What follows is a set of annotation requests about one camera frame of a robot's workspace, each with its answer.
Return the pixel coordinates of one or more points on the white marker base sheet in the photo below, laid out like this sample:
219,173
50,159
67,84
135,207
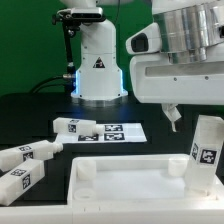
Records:
113,133

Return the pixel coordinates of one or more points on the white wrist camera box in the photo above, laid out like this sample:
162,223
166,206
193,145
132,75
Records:
146,41

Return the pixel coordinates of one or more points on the white desk top tray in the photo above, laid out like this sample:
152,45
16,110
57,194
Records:
135,178

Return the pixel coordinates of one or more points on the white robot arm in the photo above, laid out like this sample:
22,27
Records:
177,59

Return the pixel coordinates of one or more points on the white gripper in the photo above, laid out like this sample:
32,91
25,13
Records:
155,80

